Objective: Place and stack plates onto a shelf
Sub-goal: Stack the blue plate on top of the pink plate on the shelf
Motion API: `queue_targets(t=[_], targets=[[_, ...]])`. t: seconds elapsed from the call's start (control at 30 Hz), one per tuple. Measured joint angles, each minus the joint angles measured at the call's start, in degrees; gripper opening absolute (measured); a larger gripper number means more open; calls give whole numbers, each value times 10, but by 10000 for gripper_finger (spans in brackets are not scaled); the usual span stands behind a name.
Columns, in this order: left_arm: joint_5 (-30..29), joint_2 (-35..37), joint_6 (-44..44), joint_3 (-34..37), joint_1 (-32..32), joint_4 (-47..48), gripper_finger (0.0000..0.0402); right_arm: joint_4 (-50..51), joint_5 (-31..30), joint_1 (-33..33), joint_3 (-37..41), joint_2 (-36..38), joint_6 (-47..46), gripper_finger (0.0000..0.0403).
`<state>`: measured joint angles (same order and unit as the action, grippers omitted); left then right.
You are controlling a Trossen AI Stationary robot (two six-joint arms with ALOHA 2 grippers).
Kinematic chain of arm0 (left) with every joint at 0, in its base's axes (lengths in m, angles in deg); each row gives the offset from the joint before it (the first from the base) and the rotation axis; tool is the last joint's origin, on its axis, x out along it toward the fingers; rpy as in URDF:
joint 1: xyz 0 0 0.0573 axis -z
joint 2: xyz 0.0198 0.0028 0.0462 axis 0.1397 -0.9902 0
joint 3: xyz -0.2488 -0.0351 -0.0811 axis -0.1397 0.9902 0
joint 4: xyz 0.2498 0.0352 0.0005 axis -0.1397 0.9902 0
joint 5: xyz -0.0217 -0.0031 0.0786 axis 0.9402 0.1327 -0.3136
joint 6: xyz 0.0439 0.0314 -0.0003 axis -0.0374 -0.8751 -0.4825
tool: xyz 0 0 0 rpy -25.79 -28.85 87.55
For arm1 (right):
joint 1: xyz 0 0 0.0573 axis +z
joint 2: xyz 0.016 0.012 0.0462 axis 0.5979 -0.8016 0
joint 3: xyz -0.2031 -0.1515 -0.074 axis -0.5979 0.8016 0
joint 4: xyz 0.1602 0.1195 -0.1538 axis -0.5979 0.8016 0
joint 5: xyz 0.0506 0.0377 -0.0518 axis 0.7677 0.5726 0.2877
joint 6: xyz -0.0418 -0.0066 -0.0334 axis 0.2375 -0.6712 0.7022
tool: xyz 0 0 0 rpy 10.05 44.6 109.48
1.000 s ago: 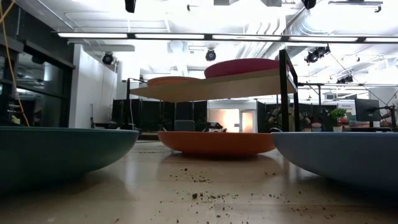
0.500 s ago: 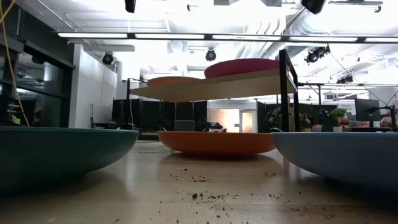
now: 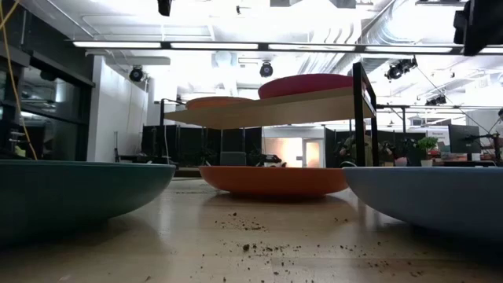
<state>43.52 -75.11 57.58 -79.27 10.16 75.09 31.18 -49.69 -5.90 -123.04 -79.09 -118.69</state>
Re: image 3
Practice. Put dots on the green plant in white pot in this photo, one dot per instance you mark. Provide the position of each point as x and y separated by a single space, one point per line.
427 145

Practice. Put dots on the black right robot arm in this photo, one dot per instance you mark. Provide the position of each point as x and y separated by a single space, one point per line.
483 23

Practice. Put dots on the dark background monitor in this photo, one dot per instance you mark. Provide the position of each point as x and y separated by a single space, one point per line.
463 138

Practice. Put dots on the red plate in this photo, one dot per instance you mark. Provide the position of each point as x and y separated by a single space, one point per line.
275 181

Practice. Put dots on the pink plate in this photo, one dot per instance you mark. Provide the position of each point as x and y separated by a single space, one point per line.
302 85

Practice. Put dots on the dark green plate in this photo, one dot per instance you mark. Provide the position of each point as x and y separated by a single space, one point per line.
78 192

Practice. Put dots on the black room partition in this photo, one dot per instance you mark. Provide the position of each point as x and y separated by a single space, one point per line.
188 145

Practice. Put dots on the wooden shelf with black legs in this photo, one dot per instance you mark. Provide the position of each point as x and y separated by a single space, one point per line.
275 112

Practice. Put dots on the black ceiling spotlight cluster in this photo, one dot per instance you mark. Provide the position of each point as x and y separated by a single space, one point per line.
401 67

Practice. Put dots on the overhead light bar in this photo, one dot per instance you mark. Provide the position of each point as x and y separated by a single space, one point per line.
165 45

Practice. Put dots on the peach plate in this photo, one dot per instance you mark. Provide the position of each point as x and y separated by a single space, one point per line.
212 103

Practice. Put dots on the blue plate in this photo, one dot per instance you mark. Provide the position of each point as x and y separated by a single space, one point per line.
432 196

